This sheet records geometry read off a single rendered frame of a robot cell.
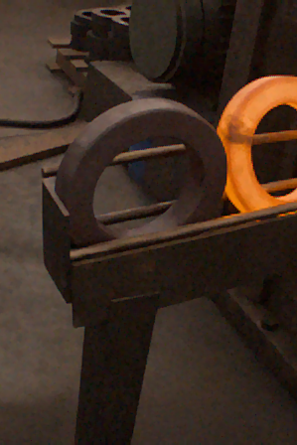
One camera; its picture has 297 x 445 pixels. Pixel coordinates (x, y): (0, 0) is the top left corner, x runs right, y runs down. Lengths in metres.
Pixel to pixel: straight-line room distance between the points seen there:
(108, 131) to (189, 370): 0.92
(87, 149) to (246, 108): 0.22
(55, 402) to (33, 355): 0.15
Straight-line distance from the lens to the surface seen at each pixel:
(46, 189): 0.68
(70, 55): 2.97
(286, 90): 0.80
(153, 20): 2.14
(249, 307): 1.59
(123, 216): 0.74
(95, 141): 0.63
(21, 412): 1.34
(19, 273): 1.70
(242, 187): 0.77
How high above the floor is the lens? 1.00
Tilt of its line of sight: 31 degrees down
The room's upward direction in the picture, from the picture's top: 9 degrees clockwise
